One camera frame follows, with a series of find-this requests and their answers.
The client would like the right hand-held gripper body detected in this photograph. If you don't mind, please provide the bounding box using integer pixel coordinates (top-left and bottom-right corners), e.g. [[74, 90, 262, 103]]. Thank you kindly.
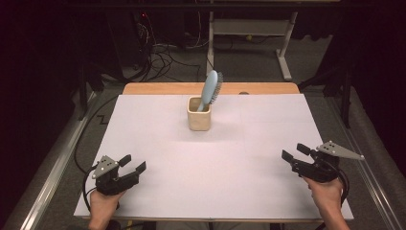
[[290, 140, 366, 184]]

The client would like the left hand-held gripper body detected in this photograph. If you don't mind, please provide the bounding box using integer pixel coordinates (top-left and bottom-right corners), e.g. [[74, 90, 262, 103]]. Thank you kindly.
[[91, 155, 142, 196]]

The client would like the cream square cup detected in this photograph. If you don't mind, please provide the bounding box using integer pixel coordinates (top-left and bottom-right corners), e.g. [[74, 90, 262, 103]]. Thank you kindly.
[[186, 96, 213, 132]]

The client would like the light blue hairbrush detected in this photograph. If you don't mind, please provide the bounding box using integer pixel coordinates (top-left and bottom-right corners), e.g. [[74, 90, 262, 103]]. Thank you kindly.
[[196, 70, 224, 113]]

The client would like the person's right hand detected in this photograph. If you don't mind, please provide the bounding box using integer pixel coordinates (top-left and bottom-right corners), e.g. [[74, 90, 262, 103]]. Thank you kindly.
[[303, 176, 344, 212]]

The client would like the person's left hand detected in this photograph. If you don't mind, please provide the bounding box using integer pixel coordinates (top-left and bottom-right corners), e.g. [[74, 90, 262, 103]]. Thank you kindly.
[[89, 190, 126, 230]]

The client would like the white table cover board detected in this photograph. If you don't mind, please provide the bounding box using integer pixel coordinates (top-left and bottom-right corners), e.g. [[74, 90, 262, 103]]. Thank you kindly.
[[74, 94, 354, 221]]

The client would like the black metal stand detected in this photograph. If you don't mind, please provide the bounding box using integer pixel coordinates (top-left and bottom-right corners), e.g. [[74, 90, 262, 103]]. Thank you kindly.
[[298, 63, 353, 128], [76, 60, 106, 121]]

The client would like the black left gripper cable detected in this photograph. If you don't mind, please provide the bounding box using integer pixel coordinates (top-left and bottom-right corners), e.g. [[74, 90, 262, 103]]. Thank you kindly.
[[81, 165, 99, 213]]

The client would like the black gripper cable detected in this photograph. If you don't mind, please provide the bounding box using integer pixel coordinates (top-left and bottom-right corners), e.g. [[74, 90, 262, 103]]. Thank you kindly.
[[81, 165, 99, 213], [338, 168, 350, 206]]

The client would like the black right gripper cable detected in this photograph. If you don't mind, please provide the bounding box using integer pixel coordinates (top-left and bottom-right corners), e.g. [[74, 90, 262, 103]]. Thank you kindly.
[[338, 168, 350, 206]]

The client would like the aluminium floor rail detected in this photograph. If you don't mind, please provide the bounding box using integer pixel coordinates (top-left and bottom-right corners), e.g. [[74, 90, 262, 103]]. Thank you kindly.
[[325, 95, 406, 230], [18, 92, 100, 230]]

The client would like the black floor cable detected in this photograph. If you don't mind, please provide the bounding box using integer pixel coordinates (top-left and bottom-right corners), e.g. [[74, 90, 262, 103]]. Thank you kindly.
[[74, 95, 120, 175]]

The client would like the tangle of floor cables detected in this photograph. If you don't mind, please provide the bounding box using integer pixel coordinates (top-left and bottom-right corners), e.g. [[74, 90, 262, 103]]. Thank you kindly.
[[137, 12, 212, 82]]

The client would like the white metal desk frame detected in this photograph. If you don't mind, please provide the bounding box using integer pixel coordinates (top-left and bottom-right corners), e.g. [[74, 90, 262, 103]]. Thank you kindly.
[[205, 11, 300, 81]]

